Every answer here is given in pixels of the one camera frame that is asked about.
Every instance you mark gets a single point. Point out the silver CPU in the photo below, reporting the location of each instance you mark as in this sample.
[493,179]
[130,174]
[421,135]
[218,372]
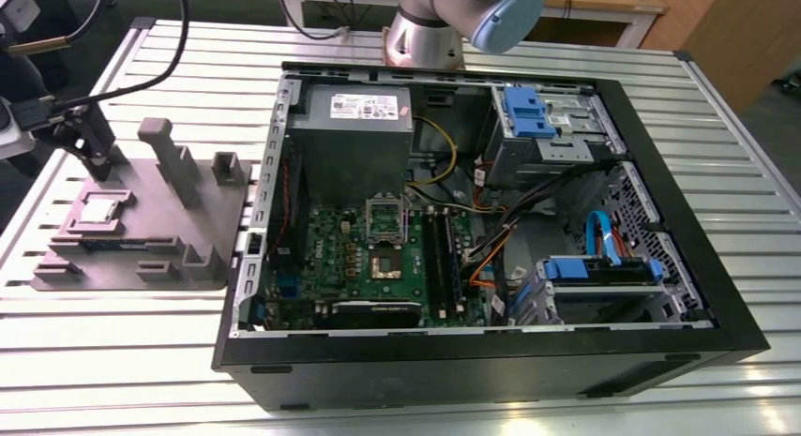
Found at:
[99,210]

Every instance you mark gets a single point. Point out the CPU socket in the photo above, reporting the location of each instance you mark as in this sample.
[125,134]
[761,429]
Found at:
[386,266]

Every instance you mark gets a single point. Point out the grey parts rack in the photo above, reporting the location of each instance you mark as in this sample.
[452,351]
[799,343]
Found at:
[157,211]

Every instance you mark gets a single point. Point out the dark RAM stick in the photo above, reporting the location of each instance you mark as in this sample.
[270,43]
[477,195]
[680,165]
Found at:
[119,245]

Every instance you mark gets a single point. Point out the grey power supply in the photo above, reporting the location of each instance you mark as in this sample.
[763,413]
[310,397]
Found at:
[350,159]

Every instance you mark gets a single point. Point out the green motherboard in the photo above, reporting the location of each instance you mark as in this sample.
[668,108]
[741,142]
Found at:
[326,248]

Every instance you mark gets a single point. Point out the black graphics card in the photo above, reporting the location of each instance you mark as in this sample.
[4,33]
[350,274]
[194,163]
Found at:
[376,311]

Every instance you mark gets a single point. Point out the black RAM slot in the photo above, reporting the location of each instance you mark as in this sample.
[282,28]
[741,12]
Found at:
[452,262]
[432,262]

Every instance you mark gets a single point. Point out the blue plastic drive latch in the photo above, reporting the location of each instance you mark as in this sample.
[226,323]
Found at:
[529,112]

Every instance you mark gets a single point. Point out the metal drive cage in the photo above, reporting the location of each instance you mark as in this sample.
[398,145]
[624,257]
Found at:
[564,154]

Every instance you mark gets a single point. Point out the black PC case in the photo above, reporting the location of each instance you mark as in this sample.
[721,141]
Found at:
[476,361]

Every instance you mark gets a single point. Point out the pale blue disk carrier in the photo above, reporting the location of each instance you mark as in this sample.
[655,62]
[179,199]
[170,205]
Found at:
[525,307]

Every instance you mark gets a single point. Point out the metal disk bay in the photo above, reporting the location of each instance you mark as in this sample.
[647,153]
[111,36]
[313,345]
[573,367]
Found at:
[601,290]

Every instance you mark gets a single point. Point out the wooden desk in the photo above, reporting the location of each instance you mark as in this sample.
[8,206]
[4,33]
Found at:
[627,7]

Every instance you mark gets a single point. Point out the wooden cabinet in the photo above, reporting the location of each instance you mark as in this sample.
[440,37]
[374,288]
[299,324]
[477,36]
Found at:
[739,42]

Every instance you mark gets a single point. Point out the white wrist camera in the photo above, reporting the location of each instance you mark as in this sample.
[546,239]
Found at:
[12,136]

